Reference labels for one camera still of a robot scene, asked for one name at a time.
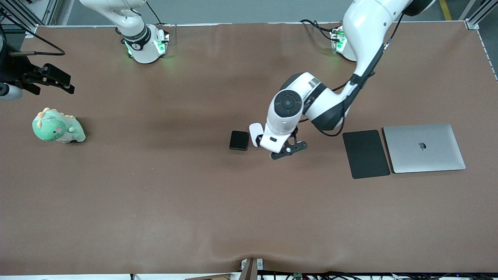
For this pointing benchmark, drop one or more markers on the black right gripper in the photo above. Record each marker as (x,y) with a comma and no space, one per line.
(15,72)

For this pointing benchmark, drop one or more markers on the black smartphone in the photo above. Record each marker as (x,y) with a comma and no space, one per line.
(238,140)

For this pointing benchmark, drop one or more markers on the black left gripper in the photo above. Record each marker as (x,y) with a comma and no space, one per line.
(295,130)

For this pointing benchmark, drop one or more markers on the left arm base panel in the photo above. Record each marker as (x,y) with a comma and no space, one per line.
(337,41)

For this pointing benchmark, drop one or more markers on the green dinosaur plush toy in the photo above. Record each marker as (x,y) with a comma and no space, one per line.
(50,128)

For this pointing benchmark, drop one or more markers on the aluminium frame profile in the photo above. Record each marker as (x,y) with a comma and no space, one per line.
(472,21)
(48,11)

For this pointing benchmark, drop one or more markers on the silver closed laptop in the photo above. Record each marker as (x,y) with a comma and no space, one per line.
(408,155)

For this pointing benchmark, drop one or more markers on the brown table cover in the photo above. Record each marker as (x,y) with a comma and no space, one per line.
(155,202)

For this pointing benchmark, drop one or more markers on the white computer mouse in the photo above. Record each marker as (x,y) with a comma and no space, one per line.
(255,132)

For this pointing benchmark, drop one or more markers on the black mouse pad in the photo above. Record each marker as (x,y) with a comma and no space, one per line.
(365,154)

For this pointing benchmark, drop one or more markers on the right arm base panel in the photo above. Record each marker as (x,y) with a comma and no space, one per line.
(162,41)

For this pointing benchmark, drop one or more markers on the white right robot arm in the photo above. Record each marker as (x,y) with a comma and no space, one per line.
(140,42)

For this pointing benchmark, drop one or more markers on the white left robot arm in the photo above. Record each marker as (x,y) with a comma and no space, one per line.
(365,35)

